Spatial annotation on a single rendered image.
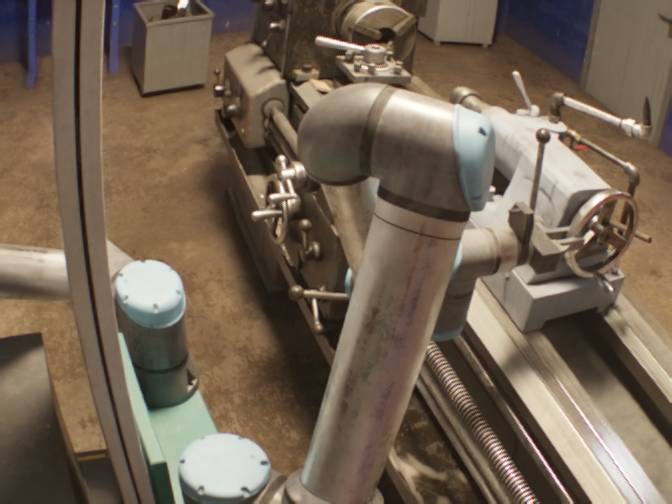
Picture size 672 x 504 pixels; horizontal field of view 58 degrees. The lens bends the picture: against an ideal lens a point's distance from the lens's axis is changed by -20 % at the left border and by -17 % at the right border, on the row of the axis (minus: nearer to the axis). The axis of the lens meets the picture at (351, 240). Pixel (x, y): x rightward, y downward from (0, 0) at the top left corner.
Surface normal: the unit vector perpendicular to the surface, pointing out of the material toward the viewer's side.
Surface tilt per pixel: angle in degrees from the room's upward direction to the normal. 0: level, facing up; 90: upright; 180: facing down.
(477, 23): 90
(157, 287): 5
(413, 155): 72
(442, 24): 90
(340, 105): 50
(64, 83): 90
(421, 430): 0
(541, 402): 36
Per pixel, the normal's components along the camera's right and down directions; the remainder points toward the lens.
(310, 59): 0.36, 0.55
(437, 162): -0.31, 0.21
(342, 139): -0.57, 0.39
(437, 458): 0.11, -0.83
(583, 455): -0.45, -0.60
